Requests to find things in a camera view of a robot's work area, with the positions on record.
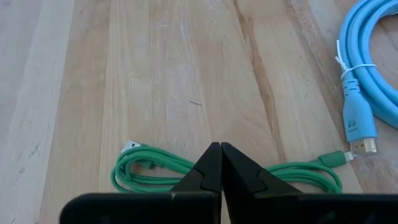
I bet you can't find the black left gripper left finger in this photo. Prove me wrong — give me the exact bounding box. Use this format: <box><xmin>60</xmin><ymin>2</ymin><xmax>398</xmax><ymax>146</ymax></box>
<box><xmin>59</xmin><ymin>142</ymin><xmax>223</xmax><ymax>224</ymax></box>

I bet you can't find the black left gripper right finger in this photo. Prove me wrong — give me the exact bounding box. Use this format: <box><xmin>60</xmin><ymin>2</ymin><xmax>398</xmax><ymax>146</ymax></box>
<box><xmin>221</xmin><ymin>142</ymin><xmax>398</xmax><ymax>224</ymax></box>

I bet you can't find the green USB cable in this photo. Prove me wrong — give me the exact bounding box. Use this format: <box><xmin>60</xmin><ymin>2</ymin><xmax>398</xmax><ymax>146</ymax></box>
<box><xmin>111</xmin><ymin>139</ymin><xmax>354</xmax><ymax>194</ymax></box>

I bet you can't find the thick light blue HDMI cable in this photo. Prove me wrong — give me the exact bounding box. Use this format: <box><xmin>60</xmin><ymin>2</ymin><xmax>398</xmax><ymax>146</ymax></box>
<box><xmin>335</xmin><ymin>0</ymin><xmax>398</xmax><ymax>156</ymax></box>

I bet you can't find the white twist tie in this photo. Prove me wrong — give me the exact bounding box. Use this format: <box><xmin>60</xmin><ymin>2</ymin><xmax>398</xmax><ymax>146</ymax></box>
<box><xmin>335</xmin><ymin>39</ymin><xmax>378</xmax><ymax>81</ymax></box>

